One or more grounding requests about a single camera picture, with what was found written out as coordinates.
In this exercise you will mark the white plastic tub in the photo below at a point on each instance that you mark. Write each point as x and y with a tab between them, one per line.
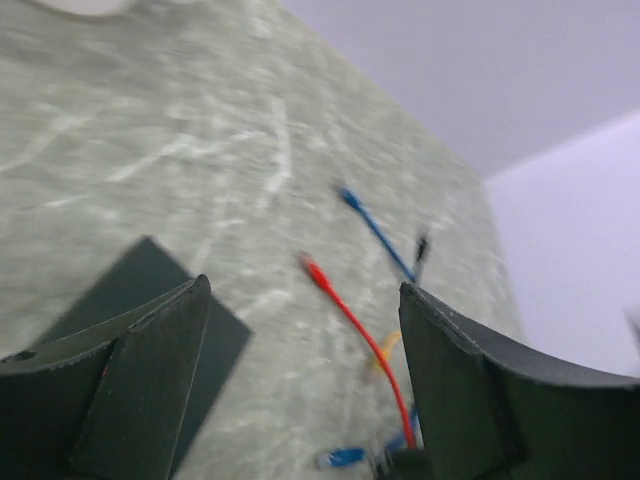
88	8

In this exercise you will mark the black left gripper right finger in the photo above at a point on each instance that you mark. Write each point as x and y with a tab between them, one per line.
491	407

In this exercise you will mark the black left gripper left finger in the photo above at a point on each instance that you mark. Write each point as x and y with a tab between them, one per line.
107	402

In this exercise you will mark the black network switch box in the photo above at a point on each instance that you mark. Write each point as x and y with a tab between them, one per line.
143	273

